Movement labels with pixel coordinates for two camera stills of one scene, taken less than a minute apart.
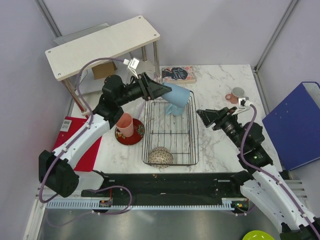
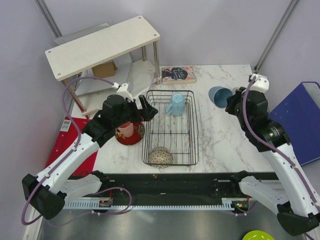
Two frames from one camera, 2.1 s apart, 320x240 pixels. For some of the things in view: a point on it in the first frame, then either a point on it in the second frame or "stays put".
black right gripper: [209, 116] → [232, 100]
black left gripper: [151, 90] → [148, 111]
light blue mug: [174, 110] stays put
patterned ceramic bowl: [160, 155] stays put
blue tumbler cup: [179, 96] → [218, 95]
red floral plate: [139, 132] stays put
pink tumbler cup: [125, 124] stays put
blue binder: [294, 125] stays put
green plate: [258, 235] stays put
